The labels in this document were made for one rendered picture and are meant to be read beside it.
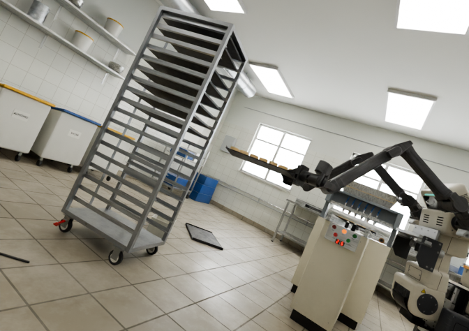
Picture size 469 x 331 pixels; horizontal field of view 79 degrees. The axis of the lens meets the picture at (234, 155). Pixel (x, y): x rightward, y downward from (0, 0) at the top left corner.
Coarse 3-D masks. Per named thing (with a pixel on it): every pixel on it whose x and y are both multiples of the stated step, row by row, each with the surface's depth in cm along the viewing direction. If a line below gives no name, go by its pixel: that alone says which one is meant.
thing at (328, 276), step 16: (352, 224) 228; (320, 240) 229; (368, 240) 267; (320, 256) 226; (336, 256) 221; (352, 256) 216; (304, 272) 228; (320, 272) 223; (336, 272) 218; (352, 272) 213; (304, 288) 225; (320, 288) 220; (336, 288) 215; (304, 304) 222; (320, 304) 217; (336, 304) 212; (304, 320) 222; (320, 320) 214
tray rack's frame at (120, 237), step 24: (216, 24) 201; (144, 48) 214; (240, 48) 221; (120, 96) 210; (96, 144) 207; (72, 192) 204; (96, 192) 228; (72, 216) 200; (96, 216) 216; (120, 216) 241; (120, 240) 191; (144, 240) 211
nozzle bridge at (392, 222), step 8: (336, 192) 307; (344, 192) 295; (328, 200) 300; (336, 200) 304; (344, 200) 301; (352, 200) 298; (360, 200) 294; (328, 208) 315; (352, 208) 296; (360, 208) 292; (368, 208) 289; (376, 208) 286; (384, 208) 276; (368, 216) 283; (384, 216) 281; (392, 216) 278; (400, 216) 268; (384, 224) 275; (392, 224) 276; (400, 224) 267; (392, 232) 277; (392, 240) 275
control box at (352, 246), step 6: (330, 222) 227; (330, 228) 225; (336, 228) 223; (342, 228) 222; (330, 234) 224; (342, 234) 220; (348, 234) 219; (330, 240) 223; (336, 240) 221; (342, 240) 219; (354, 240) 216; (342, 246) 218; (348, 246) 216; (354, 246) 215
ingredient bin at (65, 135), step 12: (60, 108) 345; (48, 120) 351; (60, 120) 344; (72, 120) 356; (84, 120) 370; (48, 132) 344; (60, 132) 349; (72, 132) 360; (84, 132) 374; (36, 144) 349; (48, 144) 342; (60, 144) 353; (72, 144) 366; (84, 144) 380; (48, 156) 347; (60, 156) 359; (72, 156) 371; (72, 168) 381
